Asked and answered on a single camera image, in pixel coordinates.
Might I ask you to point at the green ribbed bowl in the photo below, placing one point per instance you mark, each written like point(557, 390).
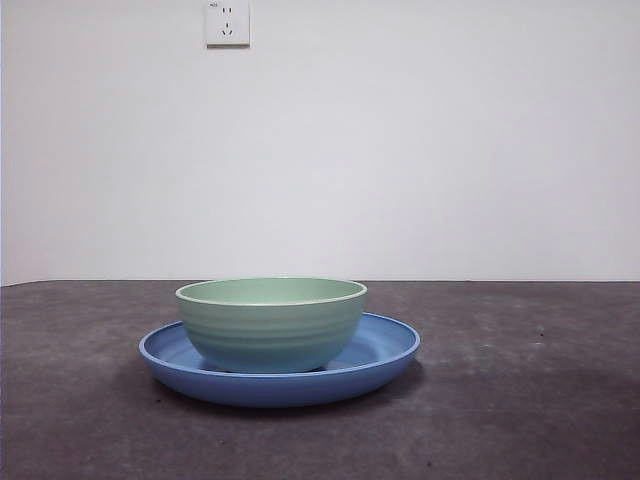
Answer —
point(272, 330)

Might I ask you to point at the blue plate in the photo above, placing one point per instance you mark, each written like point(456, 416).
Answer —
point(262, 392)

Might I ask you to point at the white wall socket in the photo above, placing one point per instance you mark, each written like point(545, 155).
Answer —
point(228, 25)

